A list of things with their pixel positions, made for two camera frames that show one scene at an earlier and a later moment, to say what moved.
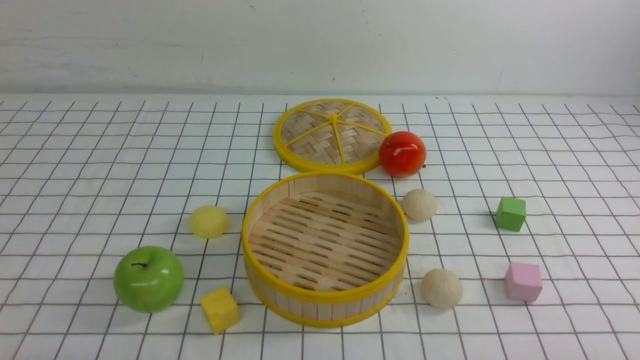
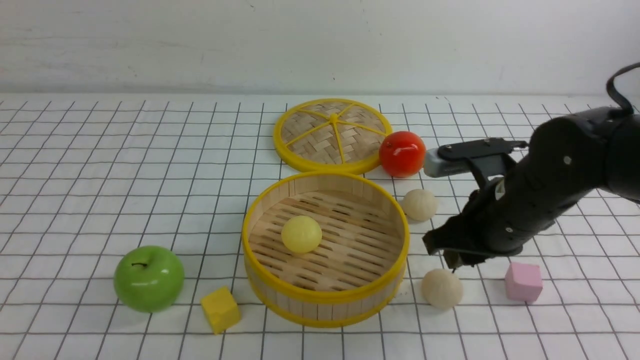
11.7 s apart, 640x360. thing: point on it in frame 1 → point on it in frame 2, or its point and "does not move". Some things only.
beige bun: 441,288 does not move
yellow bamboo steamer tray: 324,249 does not move
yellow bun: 209,222 → 301,234
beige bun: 420,204 does not move
